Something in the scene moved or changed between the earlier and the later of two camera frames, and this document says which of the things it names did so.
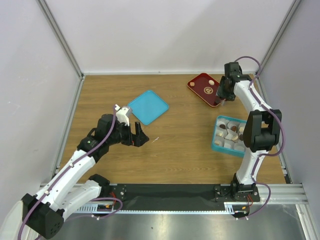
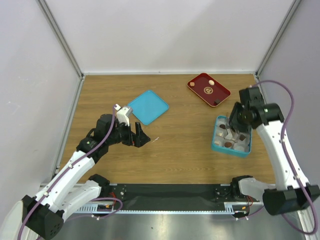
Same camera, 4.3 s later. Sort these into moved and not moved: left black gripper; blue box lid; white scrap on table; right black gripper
Moved: right black gripper
Not moved: left black gripper; blue box lid; white scrap on table
